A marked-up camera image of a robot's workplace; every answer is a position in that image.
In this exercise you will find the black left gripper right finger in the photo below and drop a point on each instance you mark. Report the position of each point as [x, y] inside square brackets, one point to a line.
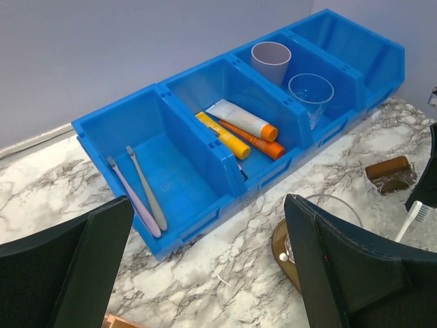
[351, 277]

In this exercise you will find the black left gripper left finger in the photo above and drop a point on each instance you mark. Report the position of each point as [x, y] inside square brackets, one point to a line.
[63, 276]

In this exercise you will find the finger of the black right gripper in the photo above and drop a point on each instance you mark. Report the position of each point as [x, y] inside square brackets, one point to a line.
[426, 188]

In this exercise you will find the white toothbrush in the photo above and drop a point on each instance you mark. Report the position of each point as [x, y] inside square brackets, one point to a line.
[418, 212]

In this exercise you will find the clear jar brown lid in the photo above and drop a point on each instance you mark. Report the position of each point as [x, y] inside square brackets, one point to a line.
[389, 176]

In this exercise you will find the clear cup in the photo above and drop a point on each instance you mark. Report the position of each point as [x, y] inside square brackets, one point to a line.
[337, 207]
[313, 92]

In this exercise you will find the brown wooden tray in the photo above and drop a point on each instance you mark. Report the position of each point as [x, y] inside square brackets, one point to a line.
[283, 255]

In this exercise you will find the clear cup on tray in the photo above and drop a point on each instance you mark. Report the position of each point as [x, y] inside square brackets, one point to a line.
[337, 207]

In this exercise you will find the pink toothbrush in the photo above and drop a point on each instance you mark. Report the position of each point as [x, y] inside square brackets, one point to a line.
[142, 211]

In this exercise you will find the orange toothpaste tube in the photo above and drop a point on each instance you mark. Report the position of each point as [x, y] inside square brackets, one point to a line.
[273, 149]

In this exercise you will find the yellow toothpaste tube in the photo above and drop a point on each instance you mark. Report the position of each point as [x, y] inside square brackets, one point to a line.
[238, 147]

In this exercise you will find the clear textured glass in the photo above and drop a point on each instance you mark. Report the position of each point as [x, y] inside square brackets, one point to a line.
[420, 234]

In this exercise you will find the peach desk organizer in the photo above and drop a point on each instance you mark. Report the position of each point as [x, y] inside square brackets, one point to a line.
[112, 321]

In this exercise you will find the blue bin with cups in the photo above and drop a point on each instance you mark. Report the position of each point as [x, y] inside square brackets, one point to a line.
[348, 101]

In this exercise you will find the blue bin with jar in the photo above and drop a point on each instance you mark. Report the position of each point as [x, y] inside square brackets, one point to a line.
[380, 61]

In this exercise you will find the white tube dark cap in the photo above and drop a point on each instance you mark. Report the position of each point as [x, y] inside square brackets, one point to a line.
[244, 176]

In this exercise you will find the blue bin with toothbrushes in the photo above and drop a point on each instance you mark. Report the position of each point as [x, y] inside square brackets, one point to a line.
[146, 136]

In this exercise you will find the blue bin with toothpastes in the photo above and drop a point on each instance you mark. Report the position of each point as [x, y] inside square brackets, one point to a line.
[226, 77]

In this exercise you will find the lilac plastic cup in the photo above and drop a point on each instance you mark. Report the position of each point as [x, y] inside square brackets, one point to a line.
[271, 60]

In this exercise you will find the white tube orange cap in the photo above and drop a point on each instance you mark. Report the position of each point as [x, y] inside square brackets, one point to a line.
[242, 119]

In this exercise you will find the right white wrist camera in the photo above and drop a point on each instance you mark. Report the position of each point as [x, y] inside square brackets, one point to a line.
[432, 101]

